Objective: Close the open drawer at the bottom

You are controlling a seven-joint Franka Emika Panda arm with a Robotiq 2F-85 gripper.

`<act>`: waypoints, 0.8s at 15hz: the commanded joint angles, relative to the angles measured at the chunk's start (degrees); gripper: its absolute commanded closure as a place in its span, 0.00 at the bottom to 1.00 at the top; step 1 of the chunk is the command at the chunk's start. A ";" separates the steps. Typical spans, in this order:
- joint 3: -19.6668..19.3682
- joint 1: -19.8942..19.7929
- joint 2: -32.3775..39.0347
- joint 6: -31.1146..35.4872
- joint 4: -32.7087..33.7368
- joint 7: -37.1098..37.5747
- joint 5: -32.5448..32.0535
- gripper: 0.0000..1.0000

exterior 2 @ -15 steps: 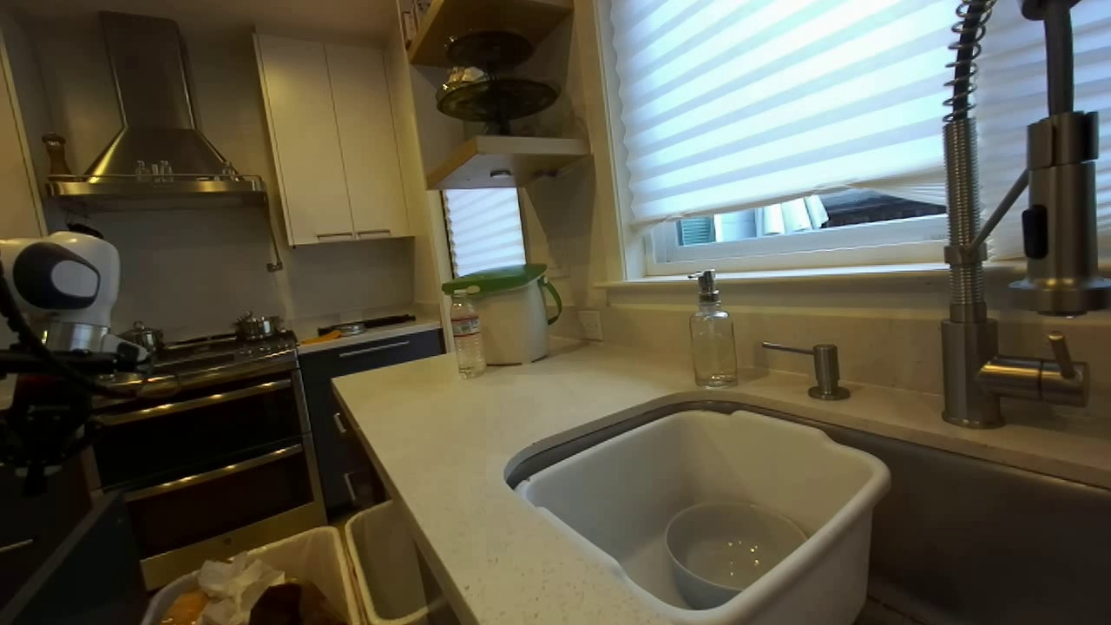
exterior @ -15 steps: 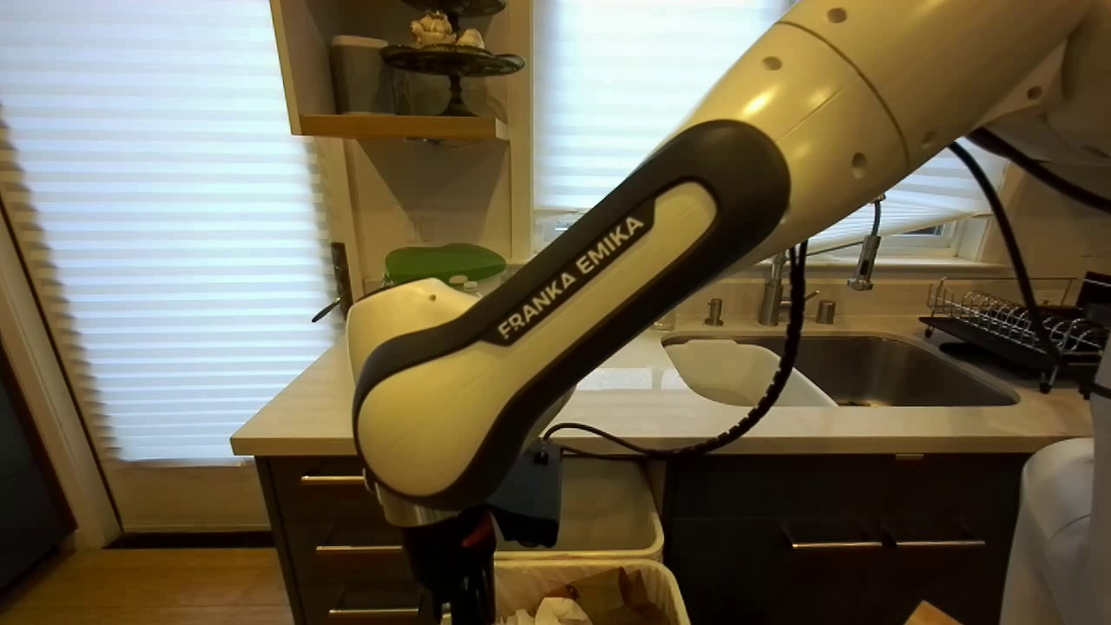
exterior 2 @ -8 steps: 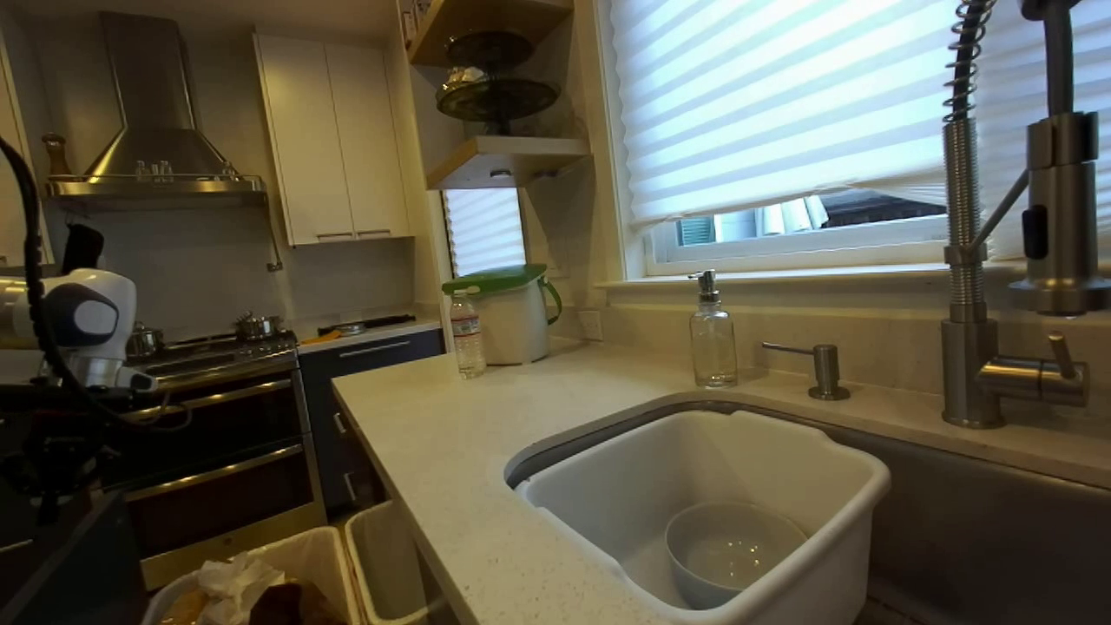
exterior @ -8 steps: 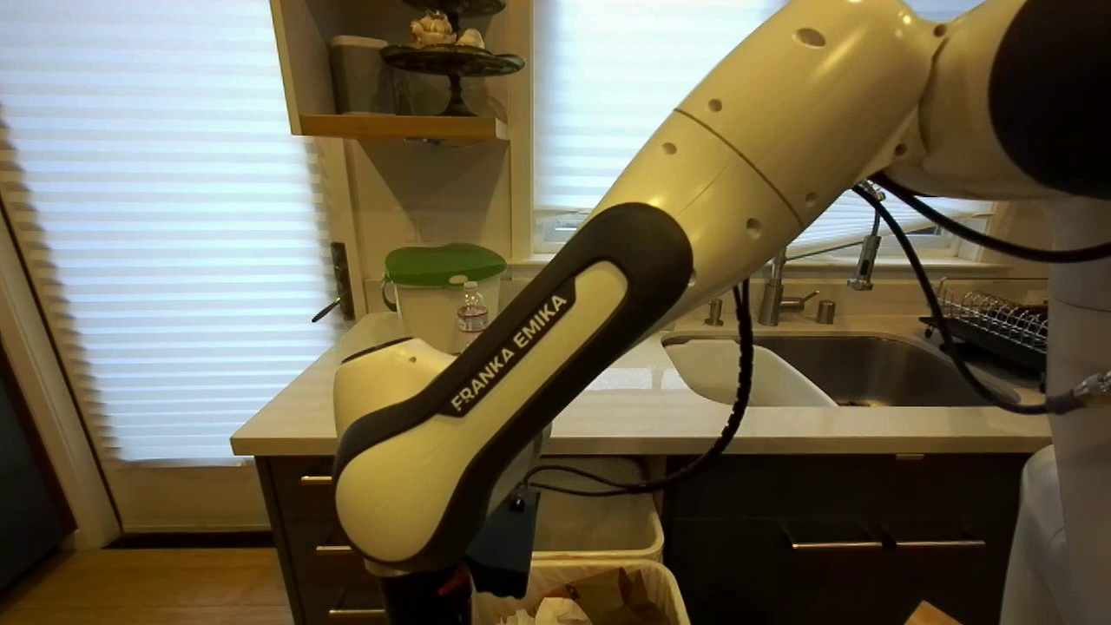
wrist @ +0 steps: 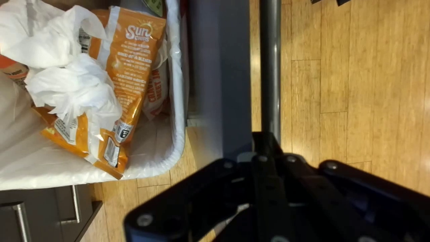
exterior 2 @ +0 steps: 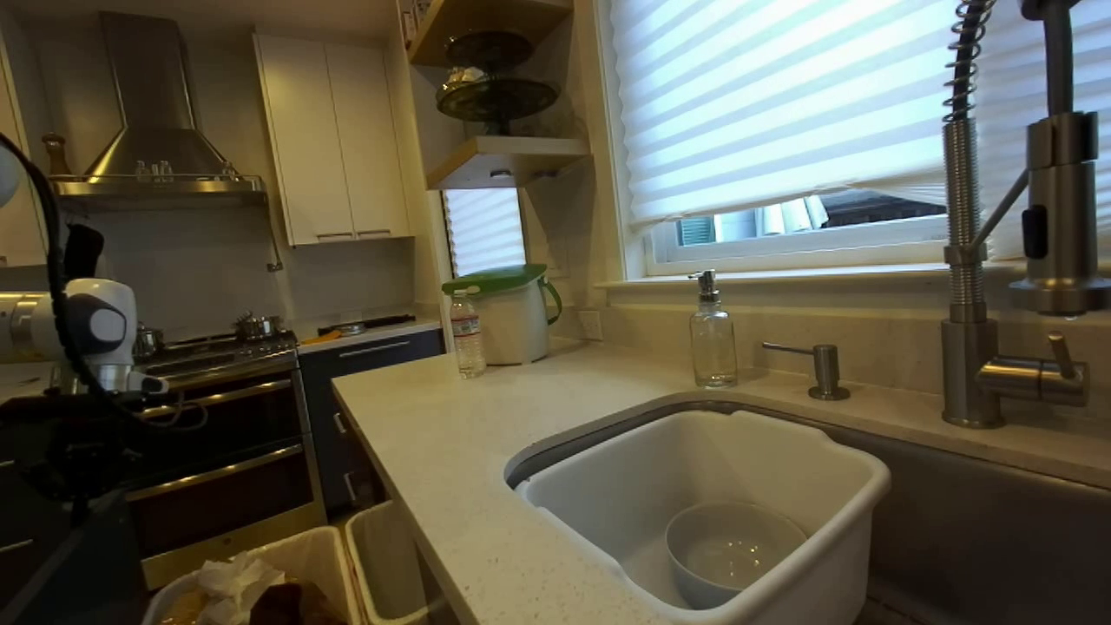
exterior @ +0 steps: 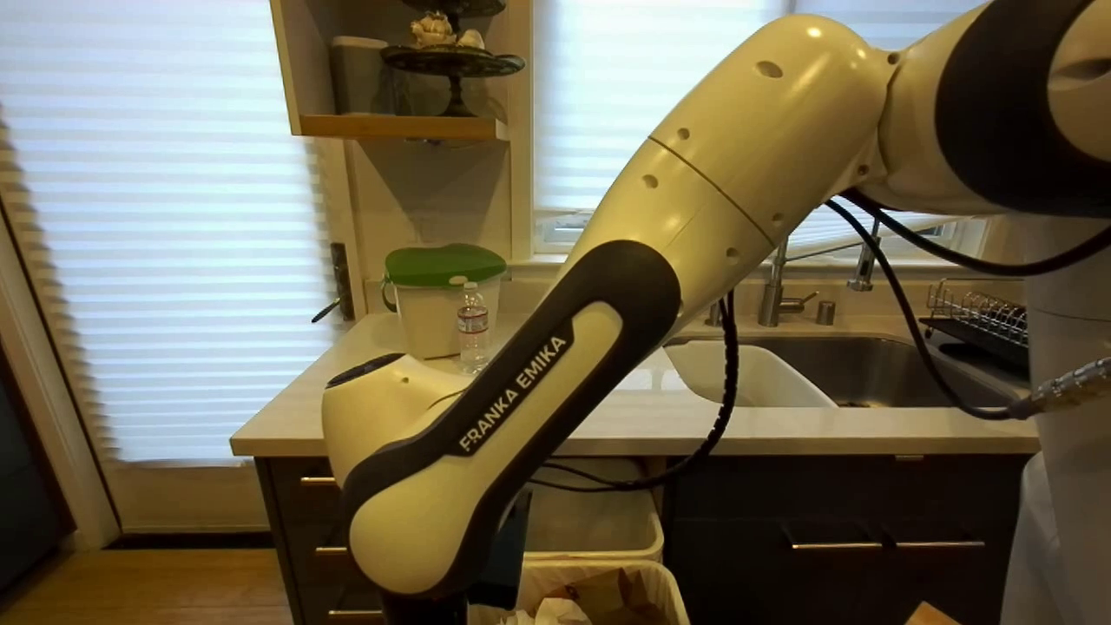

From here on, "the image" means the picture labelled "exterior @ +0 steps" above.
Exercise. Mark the dark drawer cabinet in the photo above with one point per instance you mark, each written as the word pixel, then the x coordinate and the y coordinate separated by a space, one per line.
pixel 295 524

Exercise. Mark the black cake stand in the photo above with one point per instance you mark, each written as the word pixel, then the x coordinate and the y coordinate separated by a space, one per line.
pixel 452 61

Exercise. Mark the white bin with trash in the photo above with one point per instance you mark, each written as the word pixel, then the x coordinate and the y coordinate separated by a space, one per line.
pixel 625 592

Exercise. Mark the white container green lid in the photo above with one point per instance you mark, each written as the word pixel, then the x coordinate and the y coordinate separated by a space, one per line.
pixel 447 266

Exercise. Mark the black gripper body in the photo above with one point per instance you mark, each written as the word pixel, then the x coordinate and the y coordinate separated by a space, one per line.
pixel 501 557

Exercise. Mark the clear plastic water bottle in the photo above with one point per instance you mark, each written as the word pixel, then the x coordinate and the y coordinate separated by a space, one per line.
pixel 471 315

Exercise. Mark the white decor on stand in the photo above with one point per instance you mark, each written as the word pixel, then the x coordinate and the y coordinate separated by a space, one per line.
pixel 437 31

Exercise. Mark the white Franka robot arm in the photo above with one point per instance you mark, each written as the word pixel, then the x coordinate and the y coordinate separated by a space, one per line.
pixel 715 175

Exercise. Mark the white plastic wash basin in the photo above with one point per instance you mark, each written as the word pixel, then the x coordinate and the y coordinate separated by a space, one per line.
pixel 784 384

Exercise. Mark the large white door blind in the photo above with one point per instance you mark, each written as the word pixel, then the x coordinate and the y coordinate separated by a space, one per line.
pixel 161 230

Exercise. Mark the brown cardboard piece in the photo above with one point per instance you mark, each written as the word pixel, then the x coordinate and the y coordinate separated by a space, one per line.
pixel 930 615

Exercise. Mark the grey canister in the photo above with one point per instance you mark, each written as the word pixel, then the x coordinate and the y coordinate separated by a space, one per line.
pixel 354 75

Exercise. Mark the wooden wall shelf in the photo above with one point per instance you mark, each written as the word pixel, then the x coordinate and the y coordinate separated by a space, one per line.
pixel 393 126

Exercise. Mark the dark sink cabinet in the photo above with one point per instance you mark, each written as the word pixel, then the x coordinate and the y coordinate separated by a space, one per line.
pixel 811 499

